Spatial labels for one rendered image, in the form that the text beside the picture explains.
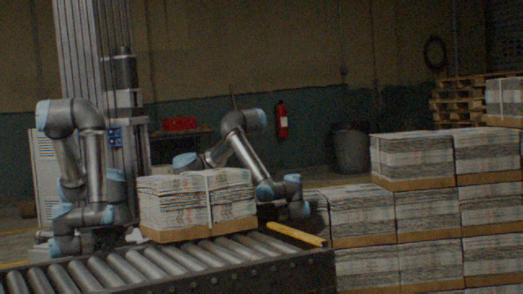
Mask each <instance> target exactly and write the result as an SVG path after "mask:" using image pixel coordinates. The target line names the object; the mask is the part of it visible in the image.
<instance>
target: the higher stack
mask: <svg viewBox="0 0 523 294"><path fill-rule="evenodd" d="M485 84H486V85H485V86H486V89H485V94H486V95H487V96H485V100H486V102H487V103H485V105H486V113H487V114H486V116H489V117H502V119H503V117H505V118H520V119H522V118H523V76H521V77H520V78H500V79H491V80H487V81H486V83H485ZM493 127H495V128H498V129H510V130H516V131H519V135H518V136H519V137H520V138H519V141H520V142H519V146H520V148H519V150H520V151H519V154H520V161H519V162H520V169H521V170H523V128H516V127H497V126H493ZM519 181H520V182H521V186H522V187H521V188H522V190H521V192H522V194H521V201H522V203H521V205H523V180H519Z"/></svg>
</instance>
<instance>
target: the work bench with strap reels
mask: <svg viewBox="0 0 523 294"><path fill-rule="evenodd" d="M176 116H183V117H175V116H174V118H164V119H163V121H162V124H163V131H156V132H153V133H149V142H151V141H152V140H167V139H175V138H184V137H192V136H195V143H196V152H197V154H202V150H201V140H199V136H207V135H210V145H211V148H214V147H215V140H214V131H215V130H216V128H215V127H210V128H201V127H196V117H195V116H185V117H184V115H176ZM172 166H173V165H167V164H165V165H158V166H151V170H152V176H156V175H174V174H173V168H172Z"/></svg>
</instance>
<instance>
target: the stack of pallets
mask: <svg viewBox="0 0 523 294"><path fill-rule="evenodd" d="M521 76H523V71H516V72H504V73H487V74H483V75H472V76H462V77H452V78H436V89H431V93H432V98H431V100H428V101H429V110H431V111H432V113H433V119H432V120H433V121H435V128H436V129H435V131H441V130H451V129H462V128H474V123H473V120H472V118H473V117H476V116H479V115H480V114H486V105H485V103H487V102H486V100H485V96H487V95H486V94H485V89H486V86H485V85H486V84H485V83H486V81H487V80H491V79H500V78H520V77H521ZM449 81H452V86H449ZM445 91H448V92H449V96H445V95H444V92H445ZM433 99H434V100H433ZM442 102H446V103H447V107H444V108H442ZM445 114H450V117H447V118H446V117H445ZM447 124H451V126H452V127H447Z"/></svg>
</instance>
